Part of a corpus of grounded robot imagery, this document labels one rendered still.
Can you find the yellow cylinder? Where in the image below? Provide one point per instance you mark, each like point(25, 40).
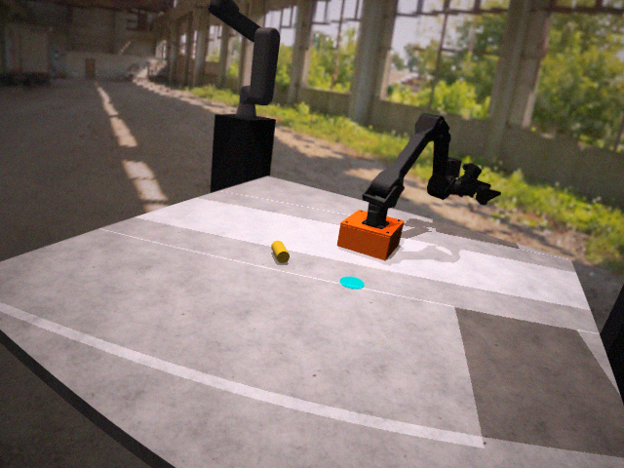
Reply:
point(280, 251)

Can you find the cyan circle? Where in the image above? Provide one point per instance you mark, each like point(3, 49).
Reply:
point(352, 283)

